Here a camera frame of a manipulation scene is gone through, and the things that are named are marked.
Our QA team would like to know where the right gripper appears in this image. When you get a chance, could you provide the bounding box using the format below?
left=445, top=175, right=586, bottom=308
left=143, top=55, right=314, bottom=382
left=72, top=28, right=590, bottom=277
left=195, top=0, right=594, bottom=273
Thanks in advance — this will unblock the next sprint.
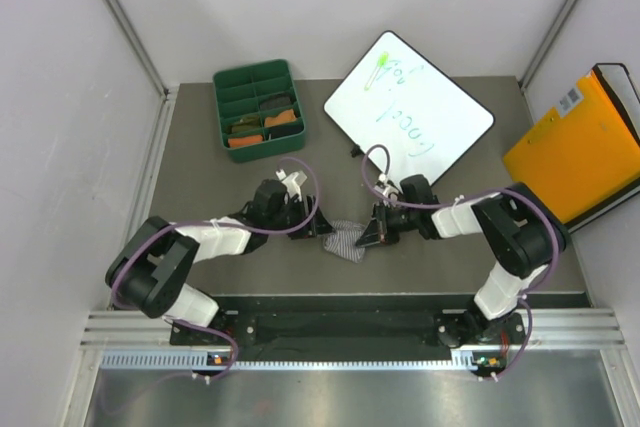
left=357, top=201, right=420, bottom=249

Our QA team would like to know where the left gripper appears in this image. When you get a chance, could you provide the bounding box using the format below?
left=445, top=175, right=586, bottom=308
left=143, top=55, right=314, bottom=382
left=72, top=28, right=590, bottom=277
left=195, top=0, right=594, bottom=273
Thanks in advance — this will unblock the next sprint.
left=267, top=195, right=335, bottom=240

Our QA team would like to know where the grey striped underwear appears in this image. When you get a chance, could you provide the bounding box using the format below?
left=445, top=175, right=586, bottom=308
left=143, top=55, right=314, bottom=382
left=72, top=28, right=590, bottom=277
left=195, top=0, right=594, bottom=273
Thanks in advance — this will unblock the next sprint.
left=323, top=220, right=365, bottom=264

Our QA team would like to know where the green compartment tray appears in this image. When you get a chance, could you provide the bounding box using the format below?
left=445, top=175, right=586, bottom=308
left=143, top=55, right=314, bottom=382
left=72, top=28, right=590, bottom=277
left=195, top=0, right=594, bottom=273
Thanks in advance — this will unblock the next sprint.
left=213, top=59, right=307, bottom=163

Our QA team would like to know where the black dotted underwear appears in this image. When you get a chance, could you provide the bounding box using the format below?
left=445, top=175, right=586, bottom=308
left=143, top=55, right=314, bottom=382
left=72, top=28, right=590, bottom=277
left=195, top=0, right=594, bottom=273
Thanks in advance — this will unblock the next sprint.
left=259, top=92, right=293, bottom=111

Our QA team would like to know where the olive green underwear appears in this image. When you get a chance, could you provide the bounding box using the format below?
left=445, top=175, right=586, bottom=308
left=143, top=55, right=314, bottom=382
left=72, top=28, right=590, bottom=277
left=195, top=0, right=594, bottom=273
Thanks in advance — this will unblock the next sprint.
left=227, top=114, right=262, bottom=134

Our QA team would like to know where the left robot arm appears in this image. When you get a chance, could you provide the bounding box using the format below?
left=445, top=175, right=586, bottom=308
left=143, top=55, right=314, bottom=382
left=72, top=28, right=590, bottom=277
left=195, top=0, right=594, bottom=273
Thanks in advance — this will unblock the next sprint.
left=105, top=172, right=334, bottom=344

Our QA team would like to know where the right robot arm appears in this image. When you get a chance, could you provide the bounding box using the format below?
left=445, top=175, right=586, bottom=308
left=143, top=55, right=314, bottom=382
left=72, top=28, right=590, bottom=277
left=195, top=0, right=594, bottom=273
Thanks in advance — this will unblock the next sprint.
left=355, top=174, right=570, bottom=343

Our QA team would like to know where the black rolled cloth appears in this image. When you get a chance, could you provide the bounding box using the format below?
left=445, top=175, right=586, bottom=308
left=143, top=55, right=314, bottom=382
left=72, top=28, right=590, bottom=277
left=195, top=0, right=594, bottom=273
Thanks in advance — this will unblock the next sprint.
left=269, top=122, right=304, bottom=140

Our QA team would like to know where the orange rolled cloth front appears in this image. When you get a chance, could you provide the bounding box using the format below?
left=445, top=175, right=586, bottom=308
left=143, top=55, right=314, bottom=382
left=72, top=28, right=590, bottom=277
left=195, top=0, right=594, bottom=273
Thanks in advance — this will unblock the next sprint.
left=227, top=134, right=264, bottom=149

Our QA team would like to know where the orange rolled cloth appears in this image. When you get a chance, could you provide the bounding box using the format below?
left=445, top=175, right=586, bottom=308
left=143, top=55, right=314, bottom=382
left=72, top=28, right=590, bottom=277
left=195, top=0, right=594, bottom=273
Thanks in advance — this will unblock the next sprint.
left=227, top=134, right=264, bottom=149
left=264, top=109, right=297, bottom=128

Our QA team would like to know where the orange rolled cloth back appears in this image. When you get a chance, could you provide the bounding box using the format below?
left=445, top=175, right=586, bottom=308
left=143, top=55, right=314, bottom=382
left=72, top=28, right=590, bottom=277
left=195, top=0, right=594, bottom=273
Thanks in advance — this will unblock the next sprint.
left=264, top=109, right=297, bottom=128

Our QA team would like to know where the white whiteboard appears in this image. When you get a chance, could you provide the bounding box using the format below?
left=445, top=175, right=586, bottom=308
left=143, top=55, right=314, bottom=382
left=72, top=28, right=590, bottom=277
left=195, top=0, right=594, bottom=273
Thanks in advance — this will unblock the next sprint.
left=324, top=31, right=495, bottom=184

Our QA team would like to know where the green marker pen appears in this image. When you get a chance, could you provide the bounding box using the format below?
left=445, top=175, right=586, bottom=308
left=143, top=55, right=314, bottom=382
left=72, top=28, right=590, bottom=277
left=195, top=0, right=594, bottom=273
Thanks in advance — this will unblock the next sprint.
left=364, top=51, right=389, bottom=91

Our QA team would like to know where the orange clipboard folder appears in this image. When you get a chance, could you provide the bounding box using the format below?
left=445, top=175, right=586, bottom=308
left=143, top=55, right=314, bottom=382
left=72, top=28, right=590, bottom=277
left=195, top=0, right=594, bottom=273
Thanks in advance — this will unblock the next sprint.
left=503, top=63, right=639, bottom=231

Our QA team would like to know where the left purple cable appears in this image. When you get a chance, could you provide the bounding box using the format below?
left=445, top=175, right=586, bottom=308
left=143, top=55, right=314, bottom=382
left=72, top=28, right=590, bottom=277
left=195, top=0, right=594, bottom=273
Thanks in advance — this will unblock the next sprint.
left=110, top=156, right=322, bottom=383

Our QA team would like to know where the purple cable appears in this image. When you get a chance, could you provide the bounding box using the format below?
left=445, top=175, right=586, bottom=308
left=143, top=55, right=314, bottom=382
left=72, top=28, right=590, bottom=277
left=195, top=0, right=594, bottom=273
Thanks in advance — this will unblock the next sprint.
left=360, top=144, right=561, bottom=383
left=110, top=156, right=322, bottom=383

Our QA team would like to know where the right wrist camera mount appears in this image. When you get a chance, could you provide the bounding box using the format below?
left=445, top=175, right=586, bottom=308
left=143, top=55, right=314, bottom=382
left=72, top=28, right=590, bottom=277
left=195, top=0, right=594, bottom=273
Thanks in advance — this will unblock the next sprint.
left=374, top=173, right=401, bottom=203

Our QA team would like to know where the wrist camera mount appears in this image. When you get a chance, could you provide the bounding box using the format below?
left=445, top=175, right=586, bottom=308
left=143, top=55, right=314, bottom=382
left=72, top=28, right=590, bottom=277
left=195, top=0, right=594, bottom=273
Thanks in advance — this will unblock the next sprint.
left=374, top=173, right=401, bottom=203
left=275, top=169, right=307, bottom=201

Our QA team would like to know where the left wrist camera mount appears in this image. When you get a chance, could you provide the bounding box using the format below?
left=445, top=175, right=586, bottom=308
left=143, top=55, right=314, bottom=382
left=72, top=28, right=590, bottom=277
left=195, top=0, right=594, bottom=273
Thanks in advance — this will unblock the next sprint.
left=275, top=169, right=307, bottom=201

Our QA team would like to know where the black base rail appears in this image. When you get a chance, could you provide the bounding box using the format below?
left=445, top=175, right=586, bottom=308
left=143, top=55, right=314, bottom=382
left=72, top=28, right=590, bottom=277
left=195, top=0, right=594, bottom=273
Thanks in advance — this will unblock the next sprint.
left=169, top=291, right=591, bottom=363

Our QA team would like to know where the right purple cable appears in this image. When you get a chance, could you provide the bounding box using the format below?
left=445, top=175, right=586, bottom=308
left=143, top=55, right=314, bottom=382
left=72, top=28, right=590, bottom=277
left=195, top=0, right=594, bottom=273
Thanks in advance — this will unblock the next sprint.
left=360, top=144, right=561, bottom=383

